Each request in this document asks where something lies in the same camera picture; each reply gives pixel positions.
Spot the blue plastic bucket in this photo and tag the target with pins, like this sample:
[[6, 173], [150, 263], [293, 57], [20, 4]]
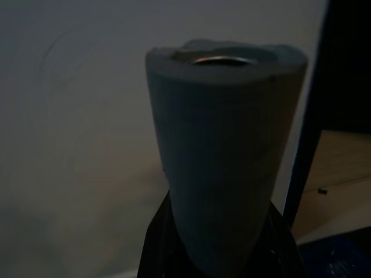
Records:
[[336, 255]]

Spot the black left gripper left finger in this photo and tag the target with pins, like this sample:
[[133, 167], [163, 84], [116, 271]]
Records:
[[162, 237]]

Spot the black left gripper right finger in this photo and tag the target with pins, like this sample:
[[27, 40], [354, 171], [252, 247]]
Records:
[[282, 249]]

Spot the light wooden shelf board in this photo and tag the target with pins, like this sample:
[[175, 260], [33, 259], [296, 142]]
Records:
[[342, 162]]

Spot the dark blue metal rack frame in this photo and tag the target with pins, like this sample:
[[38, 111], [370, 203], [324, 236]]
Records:
[[345, 72]]

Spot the small black item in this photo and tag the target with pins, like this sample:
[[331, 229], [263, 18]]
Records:
[[322, 190]]

